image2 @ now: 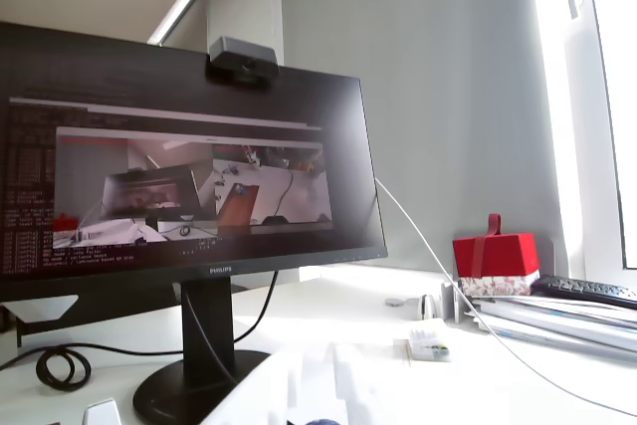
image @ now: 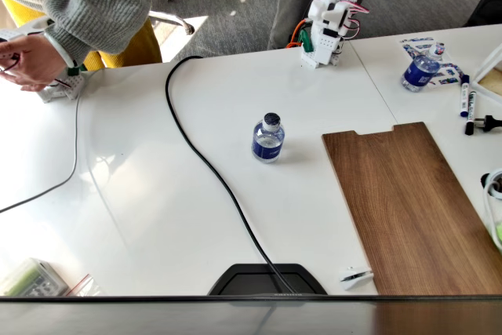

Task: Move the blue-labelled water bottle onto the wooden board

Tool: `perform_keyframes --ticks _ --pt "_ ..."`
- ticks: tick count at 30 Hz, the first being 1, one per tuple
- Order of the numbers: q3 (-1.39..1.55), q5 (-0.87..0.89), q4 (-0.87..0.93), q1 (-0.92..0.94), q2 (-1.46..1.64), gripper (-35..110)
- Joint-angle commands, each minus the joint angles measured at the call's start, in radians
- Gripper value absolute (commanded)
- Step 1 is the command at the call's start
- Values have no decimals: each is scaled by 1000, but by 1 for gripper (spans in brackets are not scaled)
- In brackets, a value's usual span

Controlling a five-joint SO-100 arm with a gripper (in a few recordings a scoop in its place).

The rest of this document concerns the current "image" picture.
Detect green clamp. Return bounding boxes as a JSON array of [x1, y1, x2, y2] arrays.
[[297, 28, 315, 53], [66, 62, 89, 77]]

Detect person in yellow trousers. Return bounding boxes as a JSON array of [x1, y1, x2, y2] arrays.
[[0, 0, 164, 71]]

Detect clear box of green batteries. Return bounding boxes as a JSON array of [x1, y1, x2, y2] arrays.
[[0, 257, 70, 297]]

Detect person's bare hand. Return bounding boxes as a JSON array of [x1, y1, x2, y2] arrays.
[[0, 34, 68, 93]]

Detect black furniture piece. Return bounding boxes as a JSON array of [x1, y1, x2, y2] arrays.
[[466, 0, 502, 28]]

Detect white wooden frame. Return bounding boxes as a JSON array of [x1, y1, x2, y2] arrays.
[[472, 42, 502, 96]]

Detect black monitor edge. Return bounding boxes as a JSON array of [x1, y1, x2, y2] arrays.
[[0, 294, 502, 335]]

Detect blue label water bottle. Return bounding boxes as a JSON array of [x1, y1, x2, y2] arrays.
[[250, 112, 286, 164], [400, 42, 446, 93]]

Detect white wristband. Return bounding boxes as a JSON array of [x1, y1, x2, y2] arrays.
[[42, 31, 78, 70]]

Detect small white clip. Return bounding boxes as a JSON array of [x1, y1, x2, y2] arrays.
[[339, 266, 373, 291]]

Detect clear zip bag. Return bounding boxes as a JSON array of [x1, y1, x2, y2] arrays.
[[64, 273, 107, 297]]

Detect black whiteboard marker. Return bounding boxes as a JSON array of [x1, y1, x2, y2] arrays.
[[465, 90, 478, 136]]

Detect black power plug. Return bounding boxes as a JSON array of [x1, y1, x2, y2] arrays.
[[472, 114, 502, 134]]

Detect thin grey cable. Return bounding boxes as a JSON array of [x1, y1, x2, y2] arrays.
[[0, 70, 105, 214]]

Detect blue whiteboard marker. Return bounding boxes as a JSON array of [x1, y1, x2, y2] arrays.
[[459, 74, 471, 118]]

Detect grey sweater sleeve forearm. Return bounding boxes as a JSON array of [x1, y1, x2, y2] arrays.
[[42, 0, 153, 66]]

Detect brown wooden board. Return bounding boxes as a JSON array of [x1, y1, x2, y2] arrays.
[[321, 121, 502, 296]]

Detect blue patterned sticker sheet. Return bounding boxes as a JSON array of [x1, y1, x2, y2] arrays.
[[399, 36, 464, 87]]

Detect orange wire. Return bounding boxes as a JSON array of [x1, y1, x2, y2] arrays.
[[286, 19, 311, 49]]

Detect white leader arm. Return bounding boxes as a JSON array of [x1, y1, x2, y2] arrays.
[[0, 16, 86, 104]]

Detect thick black cable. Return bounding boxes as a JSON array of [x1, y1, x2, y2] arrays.
[[164, 55, 293, 295]]

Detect black monitor stand base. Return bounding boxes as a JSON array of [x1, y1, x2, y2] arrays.
[[207, 263, 329, 297]]

